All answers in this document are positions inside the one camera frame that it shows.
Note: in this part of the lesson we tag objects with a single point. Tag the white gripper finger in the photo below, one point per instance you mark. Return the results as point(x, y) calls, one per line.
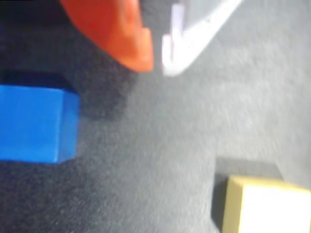
point(192, 36)

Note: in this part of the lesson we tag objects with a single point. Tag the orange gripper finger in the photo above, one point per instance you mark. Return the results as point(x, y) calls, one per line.
point(114, 29)

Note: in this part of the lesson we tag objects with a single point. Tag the blue cube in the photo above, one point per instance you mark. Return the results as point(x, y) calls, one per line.
point(34, 123)

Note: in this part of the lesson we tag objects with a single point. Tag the yellow cube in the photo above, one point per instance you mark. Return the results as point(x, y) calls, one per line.
point(269, 208)

